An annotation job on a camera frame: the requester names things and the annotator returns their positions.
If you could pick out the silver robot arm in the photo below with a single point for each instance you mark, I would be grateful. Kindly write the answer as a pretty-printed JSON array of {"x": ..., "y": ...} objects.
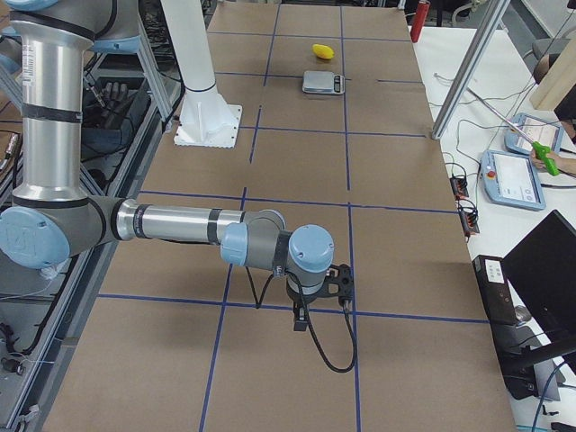
[{"x": 52, "y": 218}]

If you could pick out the white camera pillar with base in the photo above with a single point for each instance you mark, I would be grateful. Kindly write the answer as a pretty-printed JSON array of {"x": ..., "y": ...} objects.
[{"x": 206, "y": 119}]

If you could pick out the black monitor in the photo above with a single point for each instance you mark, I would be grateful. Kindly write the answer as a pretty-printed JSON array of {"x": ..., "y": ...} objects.
[{"x": 541, "y": 269}]

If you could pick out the red cylinder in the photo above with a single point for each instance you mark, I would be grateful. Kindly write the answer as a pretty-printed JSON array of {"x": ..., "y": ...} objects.
[{"x": 419, "y": 19}]

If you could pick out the black orange connector box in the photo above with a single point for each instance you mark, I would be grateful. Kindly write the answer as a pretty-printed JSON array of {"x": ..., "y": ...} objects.
[
  {"x": 458, "y": 180},
  {"x": 468, "y": 214}
]

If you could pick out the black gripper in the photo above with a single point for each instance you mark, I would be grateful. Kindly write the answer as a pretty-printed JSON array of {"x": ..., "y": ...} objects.
[{"x": 303, "y": 300}]

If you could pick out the near black orange connector box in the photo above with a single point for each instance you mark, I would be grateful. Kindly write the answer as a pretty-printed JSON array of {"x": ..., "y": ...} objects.
[{"x": 468, "y": 214}]

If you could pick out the silver digital kitchen scale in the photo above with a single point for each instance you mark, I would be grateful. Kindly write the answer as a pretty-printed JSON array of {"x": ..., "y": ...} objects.
[{"x": 323, "y": 83}]

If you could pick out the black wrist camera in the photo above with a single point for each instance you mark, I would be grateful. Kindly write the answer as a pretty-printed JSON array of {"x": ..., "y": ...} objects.
[{"x": 341, "y": 285}]

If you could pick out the far blue teach pendant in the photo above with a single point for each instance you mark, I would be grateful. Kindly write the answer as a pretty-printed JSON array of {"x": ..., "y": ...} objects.
[{"x": 548, "y": 133}]

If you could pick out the black computer box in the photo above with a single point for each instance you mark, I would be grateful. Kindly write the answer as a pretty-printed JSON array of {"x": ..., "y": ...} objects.
[{"x": 502, "y": 305}]

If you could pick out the near blue teach pendant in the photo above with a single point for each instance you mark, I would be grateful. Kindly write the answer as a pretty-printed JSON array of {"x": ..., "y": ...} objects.
[{"x": 510, "y": 179}]

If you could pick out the aluminium frame post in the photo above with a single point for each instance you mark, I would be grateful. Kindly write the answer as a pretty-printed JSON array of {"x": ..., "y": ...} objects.
[{"x": 471, "y": 60}]

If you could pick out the green handled reacher grabber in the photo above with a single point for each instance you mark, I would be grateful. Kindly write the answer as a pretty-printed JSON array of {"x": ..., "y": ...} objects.
[{"x": 540, "y": 149}]

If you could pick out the operator hand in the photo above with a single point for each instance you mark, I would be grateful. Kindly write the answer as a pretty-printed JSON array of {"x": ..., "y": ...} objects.
[{"x": 540, "y": 164}]

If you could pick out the blue teach pendant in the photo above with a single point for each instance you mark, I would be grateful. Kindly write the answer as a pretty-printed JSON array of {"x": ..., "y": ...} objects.
[
  {"x": 510, "y": 179},
  {"x": 548, "y": 133}
]

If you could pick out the far black orange connector box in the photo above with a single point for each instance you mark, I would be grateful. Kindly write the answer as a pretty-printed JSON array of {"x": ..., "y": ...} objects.
[{"x": 458, "y": 180}]

